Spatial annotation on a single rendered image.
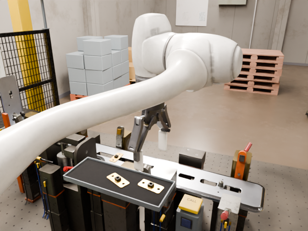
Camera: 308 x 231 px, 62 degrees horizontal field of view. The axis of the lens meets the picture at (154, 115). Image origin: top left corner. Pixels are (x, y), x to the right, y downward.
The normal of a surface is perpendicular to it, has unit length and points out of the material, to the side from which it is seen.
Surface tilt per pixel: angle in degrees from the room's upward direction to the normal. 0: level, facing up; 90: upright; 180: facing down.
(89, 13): 90
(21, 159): 90
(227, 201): 0
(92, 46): 90
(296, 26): 90
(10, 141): 41
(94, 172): 0
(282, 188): 0
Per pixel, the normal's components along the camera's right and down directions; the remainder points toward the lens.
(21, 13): 0.91, 0.17
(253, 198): 0.00, -0.92
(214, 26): -0.34, 0.36
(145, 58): -0.53, 0.37
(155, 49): -0.47, 0.11
